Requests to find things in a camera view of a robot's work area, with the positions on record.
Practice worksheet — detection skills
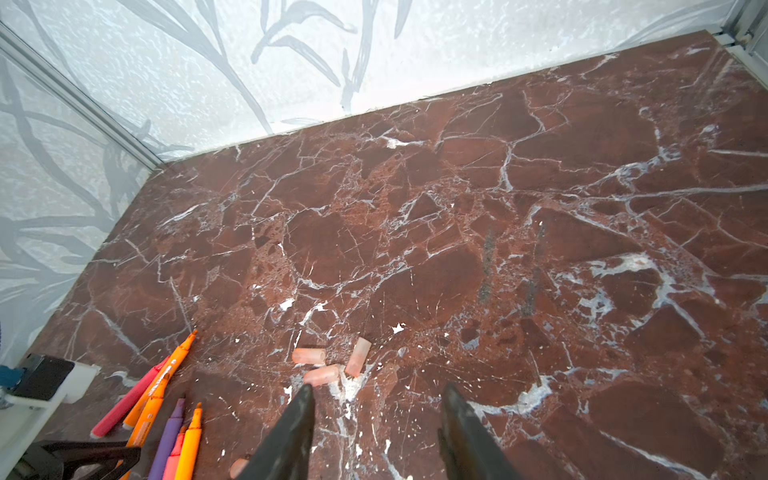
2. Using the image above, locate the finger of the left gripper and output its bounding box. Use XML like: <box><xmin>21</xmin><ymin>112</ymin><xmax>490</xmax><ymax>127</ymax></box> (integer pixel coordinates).
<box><xmin>23</xmin><ymin>441</ymin><xmax>141</xmax><ymax>479</ymax></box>

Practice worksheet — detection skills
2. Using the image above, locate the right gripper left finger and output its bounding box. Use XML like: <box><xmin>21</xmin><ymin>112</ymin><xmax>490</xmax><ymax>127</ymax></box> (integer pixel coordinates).
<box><xmin>236</xmin><ymin>384</ymin><xmax>315</xmax><ymax>480</ymax></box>

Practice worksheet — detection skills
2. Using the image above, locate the orange highlighter pen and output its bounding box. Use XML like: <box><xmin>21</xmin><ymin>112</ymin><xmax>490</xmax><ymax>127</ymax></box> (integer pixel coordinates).
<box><xmin>123</xmin><ymin>330</ymin><xmax>198</xmax><ymax>430</ymax></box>
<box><xmin>126</xmin><ymin>374</ymin><xmax>170</xmax><ymax>448</ymax></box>
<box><xmin>174</xmin><ymin>402</ymin><xmax>203</xmax><ymax>480</ymax></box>

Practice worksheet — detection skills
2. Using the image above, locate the pink highlighter pen far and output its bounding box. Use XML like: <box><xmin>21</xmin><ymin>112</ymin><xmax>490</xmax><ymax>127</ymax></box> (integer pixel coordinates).
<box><xmin>90</xmin><ymin>358</ymin><xmax>169</xmax><ymax>439</ymax></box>

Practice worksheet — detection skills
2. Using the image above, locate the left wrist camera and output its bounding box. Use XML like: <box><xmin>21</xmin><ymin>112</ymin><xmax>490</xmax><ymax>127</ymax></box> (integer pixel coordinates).
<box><xmin>1</xmin><ymin>354</ymin><xmax>101</xmax><ymax>462</ymax></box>

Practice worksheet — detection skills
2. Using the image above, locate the pink highlighter pen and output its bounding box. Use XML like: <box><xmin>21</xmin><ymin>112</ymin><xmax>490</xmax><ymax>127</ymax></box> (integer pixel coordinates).
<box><xmin>90</xmin><ymin>358</ymin><xmax>169</xmax><ymax>439</ymax></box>
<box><xmin>162</xmin><ymin>426</ymin><xmax>186</xmax><ymax>480</ymax></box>

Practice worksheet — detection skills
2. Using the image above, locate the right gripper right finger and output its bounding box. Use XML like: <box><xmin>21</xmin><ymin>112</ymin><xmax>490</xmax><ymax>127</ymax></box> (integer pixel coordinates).
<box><xmin>437</xmin><ymin>384</ymin><xmax>521</xmax><ymax>480</ymax></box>

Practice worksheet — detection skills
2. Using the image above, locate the pink highlighter pen near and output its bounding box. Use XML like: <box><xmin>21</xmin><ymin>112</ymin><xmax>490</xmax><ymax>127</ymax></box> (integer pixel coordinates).
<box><xmin>162</xmin><ymin>426</ymin><xmax>186</xmax><ymax>480</ymax></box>

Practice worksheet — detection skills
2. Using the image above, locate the purple highlighter pen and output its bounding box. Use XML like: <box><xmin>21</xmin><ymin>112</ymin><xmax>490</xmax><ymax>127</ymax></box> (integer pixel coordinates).
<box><xmin>148</xmin><ymin>397</ymin><xmax>185</xmax><ymax>480</ymax></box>

